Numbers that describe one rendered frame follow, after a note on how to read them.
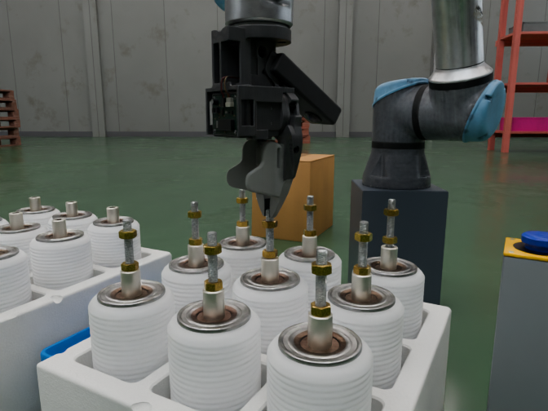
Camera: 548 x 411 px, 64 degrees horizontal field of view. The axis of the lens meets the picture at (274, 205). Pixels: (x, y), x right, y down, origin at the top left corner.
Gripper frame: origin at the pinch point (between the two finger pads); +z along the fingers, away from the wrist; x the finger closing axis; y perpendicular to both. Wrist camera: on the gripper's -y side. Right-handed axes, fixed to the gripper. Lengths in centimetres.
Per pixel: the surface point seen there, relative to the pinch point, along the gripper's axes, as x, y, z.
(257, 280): -1.0, 1.9, 9.5
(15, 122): -783, -63, -3
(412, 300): 10.4, -14.5, 12.4
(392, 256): 6.8, -14.7, 7.5
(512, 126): -240, -563, -1
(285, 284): 2.8, 0.4, 9.2
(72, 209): -53, 12, 8
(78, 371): -5.2, 22.6, 16.7
